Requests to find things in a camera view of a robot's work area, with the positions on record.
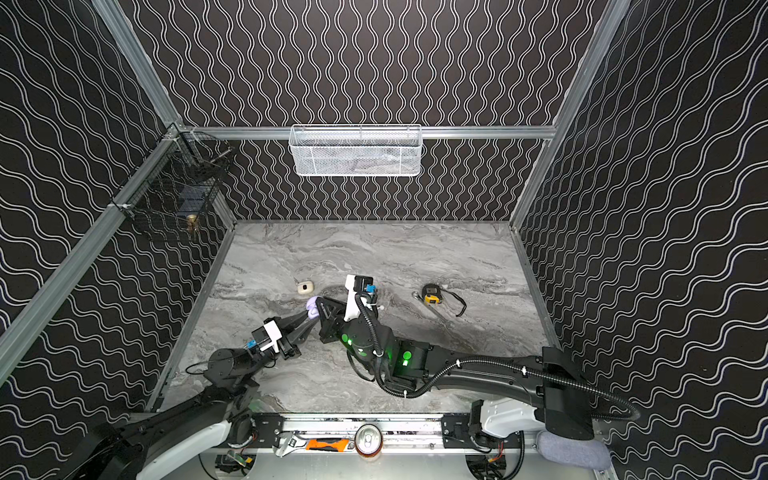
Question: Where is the purple round earbud case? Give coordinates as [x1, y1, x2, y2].
[305, 296, 320, 320]

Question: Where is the beige earbud charging case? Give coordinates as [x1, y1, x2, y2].
[297, 280, 315, 295]

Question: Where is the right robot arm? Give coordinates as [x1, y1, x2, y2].
[307, 296, 641, 440]

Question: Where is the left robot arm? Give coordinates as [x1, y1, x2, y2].
[57, 308, 322, 479]

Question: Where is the metal rod tool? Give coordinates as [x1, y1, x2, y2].
[412, 291, 450, 327]

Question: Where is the yellow black tape measure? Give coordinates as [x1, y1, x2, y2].
[420, 283, 467, 317]

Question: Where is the adjustable wrench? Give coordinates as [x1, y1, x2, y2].
[272, 431, 309, 458]

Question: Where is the soda can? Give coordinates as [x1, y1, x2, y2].
[354, 424, 384, 459]

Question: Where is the orange utility knife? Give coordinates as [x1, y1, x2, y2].
[305, 438, 354, 453]

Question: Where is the brass object in basket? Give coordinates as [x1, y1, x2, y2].
[186, 214, 199, 234]

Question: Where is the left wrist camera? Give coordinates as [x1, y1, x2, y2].
[246, 320, 283, 354]

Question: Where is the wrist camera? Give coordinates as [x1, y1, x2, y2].
[246, 320, 283, 354]
[344, 274, 376, 322]

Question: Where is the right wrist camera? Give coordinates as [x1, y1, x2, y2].
[344, 274, 376, 322]

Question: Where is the white wire mesh basket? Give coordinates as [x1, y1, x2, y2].
[288, 124, 424, 177]

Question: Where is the black wire basket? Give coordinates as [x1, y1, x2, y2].
[116, 131, 234, 244]

